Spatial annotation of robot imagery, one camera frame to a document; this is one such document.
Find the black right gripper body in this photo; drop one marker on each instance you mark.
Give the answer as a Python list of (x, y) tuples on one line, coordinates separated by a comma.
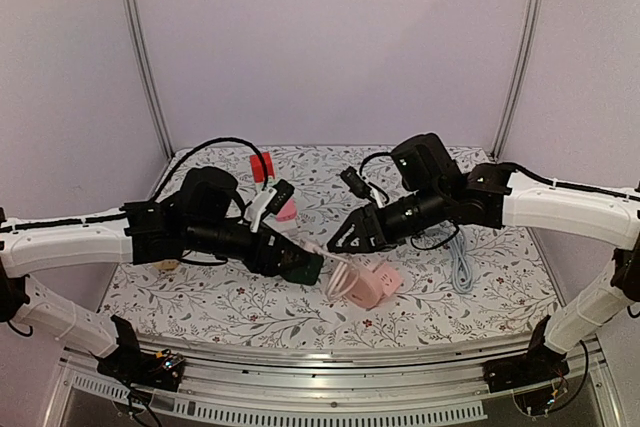
[(375, 225)]

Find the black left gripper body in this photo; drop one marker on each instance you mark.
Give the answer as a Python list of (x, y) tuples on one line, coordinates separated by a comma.
[(254, 259)]

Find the dark green cube socket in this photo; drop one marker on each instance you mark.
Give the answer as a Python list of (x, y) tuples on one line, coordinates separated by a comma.
[(308, 272)]

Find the beige cube socket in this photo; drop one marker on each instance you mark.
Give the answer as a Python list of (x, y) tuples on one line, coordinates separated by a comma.
[(168, 265)]

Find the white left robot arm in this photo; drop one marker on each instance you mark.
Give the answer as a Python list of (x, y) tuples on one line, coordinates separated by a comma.
[(205, 215)]

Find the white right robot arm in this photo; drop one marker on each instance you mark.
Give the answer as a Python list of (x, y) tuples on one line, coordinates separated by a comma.
[(508, 195)]

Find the pink plug adapter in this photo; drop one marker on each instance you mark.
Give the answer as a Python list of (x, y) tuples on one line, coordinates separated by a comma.
[(288, 212)]

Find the pink cube socket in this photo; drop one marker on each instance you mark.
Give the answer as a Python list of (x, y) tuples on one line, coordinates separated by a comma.
[(389, 279)]

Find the pink round socket base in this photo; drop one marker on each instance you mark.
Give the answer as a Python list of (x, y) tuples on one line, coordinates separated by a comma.
[(364, 289)]

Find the red cube adapter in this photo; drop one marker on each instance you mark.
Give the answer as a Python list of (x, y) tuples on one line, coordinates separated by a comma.
[(262, 167)]

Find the floral tablecloth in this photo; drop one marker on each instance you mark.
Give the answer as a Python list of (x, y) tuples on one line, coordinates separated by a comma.
[(511, 288)]

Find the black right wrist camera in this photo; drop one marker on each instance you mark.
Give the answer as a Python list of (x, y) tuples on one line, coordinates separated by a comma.
[(356, 185)]

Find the aluminium table edge rail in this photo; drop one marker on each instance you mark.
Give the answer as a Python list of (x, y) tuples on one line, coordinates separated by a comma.
[(440, 385)]

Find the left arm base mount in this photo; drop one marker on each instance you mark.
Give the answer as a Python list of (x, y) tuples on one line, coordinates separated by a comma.
[(129, 365)]

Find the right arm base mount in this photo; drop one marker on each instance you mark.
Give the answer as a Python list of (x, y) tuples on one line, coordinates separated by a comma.
[(538, 364)]

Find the right aluminium frame post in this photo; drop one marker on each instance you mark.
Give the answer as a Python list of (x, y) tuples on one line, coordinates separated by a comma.
[(523, 55)]

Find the aluminium frame post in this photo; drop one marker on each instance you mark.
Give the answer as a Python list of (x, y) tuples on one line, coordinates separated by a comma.
[(523, 55), (141, 56)]

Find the left aluminium frame post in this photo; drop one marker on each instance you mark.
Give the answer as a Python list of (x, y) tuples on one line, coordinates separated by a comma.
[(141, 56)]

